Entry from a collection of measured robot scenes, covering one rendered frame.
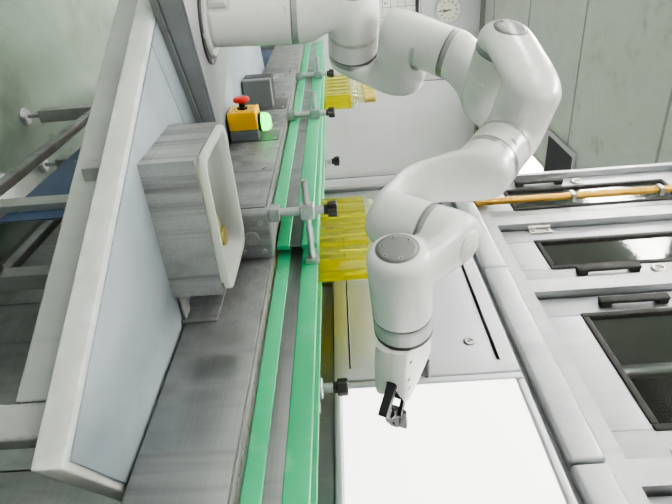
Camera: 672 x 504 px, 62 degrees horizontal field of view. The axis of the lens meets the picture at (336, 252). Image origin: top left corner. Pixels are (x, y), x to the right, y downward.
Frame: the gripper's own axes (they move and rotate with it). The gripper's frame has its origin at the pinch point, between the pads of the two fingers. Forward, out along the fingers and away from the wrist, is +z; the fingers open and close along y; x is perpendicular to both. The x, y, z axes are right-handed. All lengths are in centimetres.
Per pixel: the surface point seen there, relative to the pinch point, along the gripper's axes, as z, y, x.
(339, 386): 4.6, -0.1, -12.0
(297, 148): -2, -54, -49
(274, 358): -4.9, 4.4, -19.4
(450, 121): 289, -571, -173
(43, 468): -24.3, 34.8, -22.1
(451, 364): 15.2, -18.1, 0.9
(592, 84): 116, -344, -3
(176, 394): -8.9, 16.9, -26.7
